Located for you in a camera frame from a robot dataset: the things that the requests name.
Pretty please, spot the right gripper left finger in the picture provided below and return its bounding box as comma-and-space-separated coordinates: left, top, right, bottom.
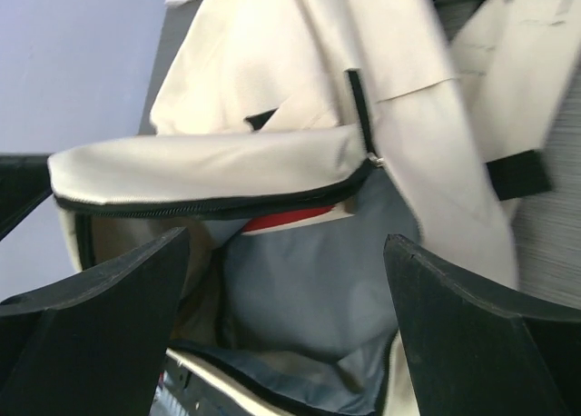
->
1, 229, 190, 415

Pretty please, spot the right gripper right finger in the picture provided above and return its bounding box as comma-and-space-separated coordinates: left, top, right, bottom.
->
384, 235, 580, 415

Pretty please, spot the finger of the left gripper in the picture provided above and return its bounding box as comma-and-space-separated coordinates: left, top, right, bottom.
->
0, 154, 52, 239

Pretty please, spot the red white paperback book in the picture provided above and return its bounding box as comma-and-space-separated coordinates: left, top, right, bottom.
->
241, 197, 357, 235

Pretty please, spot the cream canvas backpack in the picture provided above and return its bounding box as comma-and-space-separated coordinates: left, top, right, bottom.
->
48, 0, 580, 415

